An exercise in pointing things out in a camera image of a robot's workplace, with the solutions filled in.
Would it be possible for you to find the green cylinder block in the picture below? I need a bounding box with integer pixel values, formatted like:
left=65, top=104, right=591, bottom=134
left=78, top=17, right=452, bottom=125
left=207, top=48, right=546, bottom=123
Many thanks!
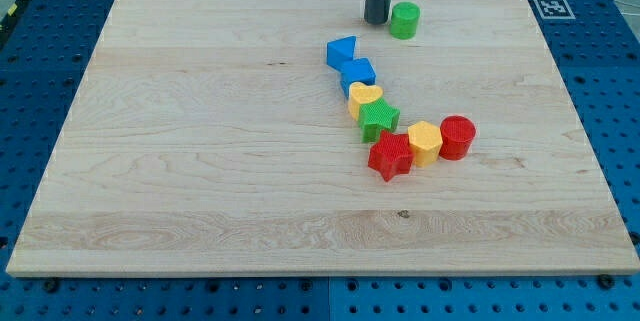
left=389, top=2, right=421, bottom=40

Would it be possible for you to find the green star block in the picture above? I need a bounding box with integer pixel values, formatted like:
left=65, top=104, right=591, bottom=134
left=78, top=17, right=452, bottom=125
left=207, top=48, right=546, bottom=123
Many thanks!
left=358, top=98, right=400, bottom=143

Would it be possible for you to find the yellow heart block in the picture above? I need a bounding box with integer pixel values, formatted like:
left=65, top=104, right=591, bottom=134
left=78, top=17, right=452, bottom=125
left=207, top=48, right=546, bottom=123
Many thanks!
left=347, top=82, right=384, bottom=121

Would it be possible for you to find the red star block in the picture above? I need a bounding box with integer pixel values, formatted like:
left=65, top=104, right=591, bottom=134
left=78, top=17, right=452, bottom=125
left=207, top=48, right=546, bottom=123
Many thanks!
left=368, top=130, right=414, bottom=182

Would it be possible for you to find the blue cube block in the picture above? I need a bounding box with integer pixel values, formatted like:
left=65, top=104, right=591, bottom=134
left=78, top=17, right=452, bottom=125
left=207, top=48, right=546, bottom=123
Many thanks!
left=340, top=58, right=376, bottom=98

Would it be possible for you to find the blue triangle block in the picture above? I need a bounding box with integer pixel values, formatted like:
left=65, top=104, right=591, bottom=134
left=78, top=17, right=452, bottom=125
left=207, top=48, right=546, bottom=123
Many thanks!
left=326, top=36, right=357, bottom=71

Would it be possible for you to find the yellow hexagon block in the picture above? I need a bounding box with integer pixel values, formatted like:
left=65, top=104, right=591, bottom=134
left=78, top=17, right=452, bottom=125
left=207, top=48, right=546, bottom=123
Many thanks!
left=408, top=121, right=443, bottom=167

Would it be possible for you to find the red cylinder block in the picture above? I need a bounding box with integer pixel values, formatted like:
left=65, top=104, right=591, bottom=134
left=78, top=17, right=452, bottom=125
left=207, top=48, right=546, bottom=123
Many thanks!
left=439, top=115, right=476, bottom=161

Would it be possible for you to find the white fiducial marker tag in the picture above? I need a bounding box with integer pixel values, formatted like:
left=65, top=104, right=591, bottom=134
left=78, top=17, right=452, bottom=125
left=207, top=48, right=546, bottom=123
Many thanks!
left=533, top=0, right=575, bottom=20

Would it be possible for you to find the yellow black hazard tape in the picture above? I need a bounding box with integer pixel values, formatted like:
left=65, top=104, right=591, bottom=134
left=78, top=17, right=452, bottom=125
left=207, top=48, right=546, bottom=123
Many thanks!
left=1, top=0, right=31, bottom=33

